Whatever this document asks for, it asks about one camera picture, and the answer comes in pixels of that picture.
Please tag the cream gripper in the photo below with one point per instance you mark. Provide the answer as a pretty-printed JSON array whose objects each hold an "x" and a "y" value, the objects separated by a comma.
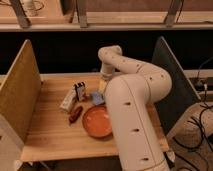
[{"x": 102, "y": 86}]

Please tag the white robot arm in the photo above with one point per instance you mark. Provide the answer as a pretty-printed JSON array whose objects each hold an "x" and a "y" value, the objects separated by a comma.
[{"x": 131, "y": 85}]

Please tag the black white eraser box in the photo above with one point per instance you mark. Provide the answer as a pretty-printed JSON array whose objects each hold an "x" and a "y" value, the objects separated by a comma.
[{"x": 80, "y": 89}]

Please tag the blue sponge cloth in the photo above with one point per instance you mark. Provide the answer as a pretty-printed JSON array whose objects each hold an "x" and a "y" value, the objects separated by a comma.
[{"x": 97, "y": 98}]

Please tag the orange round plate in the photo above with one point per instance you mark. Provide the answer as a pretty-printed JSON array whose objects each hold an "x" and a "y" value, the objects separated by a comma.
[{"x": 96, "y": 122}]

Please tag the white rectangular box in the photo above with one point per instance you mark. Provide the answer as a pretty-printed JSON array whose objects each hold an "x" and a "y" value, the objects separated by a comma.
[{"x": 69, "y": 101}]

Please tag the dark red sausage toy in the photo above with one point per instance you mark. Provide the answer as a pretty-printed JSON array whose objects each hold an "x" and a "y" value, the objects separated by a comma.
[{"x": 75, "y": 114}]

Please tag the dark right side panel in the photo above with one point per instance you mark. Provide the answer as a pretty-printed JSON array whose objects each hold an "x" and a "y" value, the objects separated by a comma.
[{"x": 183, "y": 100}]

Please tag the left wooden side panel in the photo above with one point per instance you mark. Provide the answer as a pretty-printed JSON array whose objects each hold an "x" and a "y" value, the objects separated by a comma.
[{"x": 18, "y": 94}]

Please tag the white object on shelf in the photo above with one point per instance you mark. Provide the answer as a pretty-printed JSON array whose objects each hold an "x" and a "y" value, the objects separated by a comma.
[{"x": 30, "y": 7}]

